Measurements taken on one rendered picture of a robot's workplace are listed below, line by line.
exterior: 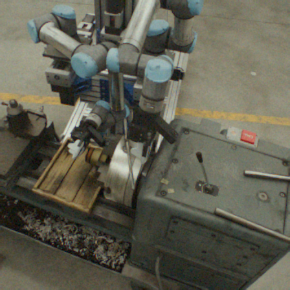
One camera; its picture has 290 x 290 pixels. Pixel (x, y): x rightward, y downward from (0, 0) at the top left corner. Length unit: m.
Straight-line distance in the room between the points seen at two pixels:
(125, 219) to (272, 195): 0.67
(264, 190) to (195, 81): 2.45
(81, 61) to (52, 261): 1.48
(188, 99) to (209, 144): 2.05
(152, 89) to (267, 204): 0.62
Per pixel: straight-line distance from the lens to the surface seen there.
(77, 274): 2.42
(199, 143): 1.38
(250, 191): 1.31
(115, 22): 1.87
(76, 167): 1.73
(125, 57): 1.10
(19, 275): 2.49
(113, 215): 1.60
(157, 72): 0.97
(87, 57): 1.47
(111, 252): 1.85
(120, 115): 1.79
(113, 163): 1.33
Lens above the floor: 2.30
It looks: 51 degrees down
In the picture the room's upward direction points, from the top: 7 degrees clockwise
